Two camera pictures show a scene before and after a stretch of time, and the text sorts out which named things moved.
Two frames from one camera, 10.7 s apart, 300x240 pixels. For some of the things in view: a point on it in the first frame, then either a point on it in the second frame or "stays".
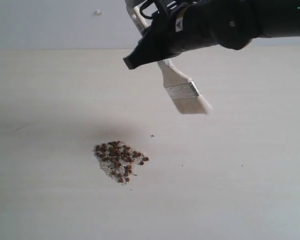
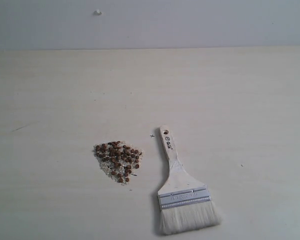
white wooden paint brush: [182, 91] to [185, 201]
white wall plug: [98, 13] stays
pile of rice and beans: [116, 159] stays
